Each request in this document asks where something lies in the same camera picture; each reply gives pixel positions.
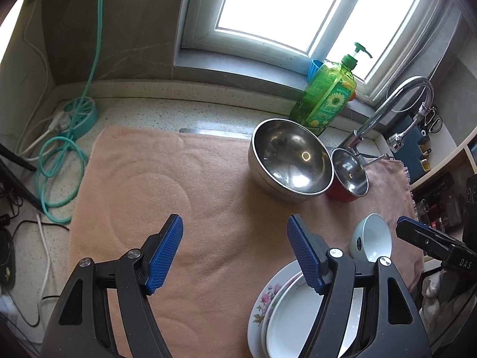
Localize chrome kitchen faucet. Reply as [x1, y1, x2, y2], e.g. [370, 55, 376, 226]
[339, 76, 437, 165]

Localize black scissors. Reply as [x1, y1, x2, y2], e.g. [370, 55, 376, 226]
[425, 106, 443, 134]

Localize white plate with leaf pattern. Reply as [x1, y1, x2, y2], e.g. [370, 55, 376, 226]
[264, 273, 365, 358]

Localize wooden shelf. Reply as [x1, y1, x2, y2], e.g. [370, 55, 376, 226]
[410, 128, 477, 192]

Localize white gloved right hand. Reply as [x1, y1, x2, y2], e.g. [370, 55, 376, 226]
[419, 270, 476, 343]

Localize red steel-lined small bowl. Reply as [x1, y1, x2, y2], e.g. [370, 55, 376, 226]
[326, 148, 369, 203]

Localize blue plastic cup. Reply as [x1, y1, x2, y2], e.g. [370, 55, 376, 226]
[306, 59, 323, 83]

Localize teal cable reel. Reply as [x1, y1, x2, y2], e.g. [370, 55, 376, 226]
[59, 97, 98, 141]

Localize black power cable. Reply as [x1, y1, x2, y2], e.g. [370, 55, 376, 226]
[0, 186, 72, 329]

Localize black tripod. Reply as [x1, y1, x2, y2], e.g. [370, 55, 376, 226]
[0, 143, 45, 214]

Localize large stainless steel bowl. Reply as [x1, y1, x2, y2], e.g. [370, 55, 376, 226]
[247, 118, 335, 204]

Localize teal coiled cable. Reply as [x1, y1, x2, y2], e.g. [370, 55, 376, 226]
[35, 0, 108, 225]

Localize green dish soap bottle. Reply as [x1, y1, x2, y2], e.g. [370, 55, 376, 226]
[289, 42, 372, 136]

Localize floral pink rimmed plate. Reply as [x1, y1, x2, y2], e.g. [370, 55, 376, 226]
[247, 261, 302, 357]

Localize pink towel mat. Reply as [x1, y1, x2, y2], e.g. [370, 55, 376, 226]
[69, 126, 416, 357]

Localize pale green ceramic bowl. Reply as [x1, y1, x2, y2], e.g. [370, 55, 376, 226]
[349, 213, 392, 263]

